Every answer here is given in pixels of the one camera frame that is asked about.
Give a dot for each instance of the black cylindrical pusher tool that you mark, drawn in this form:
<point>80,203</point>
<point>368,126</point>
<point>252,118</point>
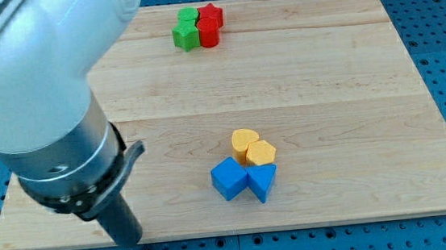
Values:
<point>113,215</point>

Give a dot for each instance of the red star block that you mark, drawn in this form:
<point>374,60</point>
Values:
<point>213,12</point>

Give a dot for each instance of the red rounded block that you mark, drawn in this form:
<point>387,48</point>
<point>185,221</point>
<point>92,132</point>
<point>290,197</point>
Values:
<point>208,30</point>

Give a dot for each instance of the green round block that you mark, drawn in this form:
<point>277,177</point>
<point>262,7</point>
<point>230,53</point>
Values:
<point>188,14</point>

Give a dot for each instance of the yellow hexagon block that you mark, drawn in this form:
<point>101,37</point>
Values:
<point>260,153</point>

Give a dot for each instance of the wooden board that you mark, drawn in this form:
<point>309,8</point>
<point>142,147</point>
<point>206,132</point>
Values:
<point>329,83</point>

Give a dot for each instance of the yellow heart block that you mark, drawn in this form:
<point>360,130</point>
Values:
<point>240,141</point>

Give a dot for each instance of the blue cube block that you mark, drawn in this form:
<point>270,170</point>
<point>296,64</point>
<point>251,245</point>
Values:
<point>229,178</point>

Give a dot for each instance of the blue triangle block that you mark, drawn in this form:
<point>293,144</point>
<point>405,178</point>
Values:
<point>261,179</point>

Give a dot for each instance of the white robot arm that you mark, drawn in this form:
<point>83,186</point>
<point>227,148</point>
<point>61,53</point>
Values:
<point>53,134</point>

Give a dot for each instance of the green star block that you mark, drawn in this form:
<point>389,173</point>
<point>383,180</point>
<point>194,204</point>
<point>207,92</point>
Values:
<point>186,36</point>

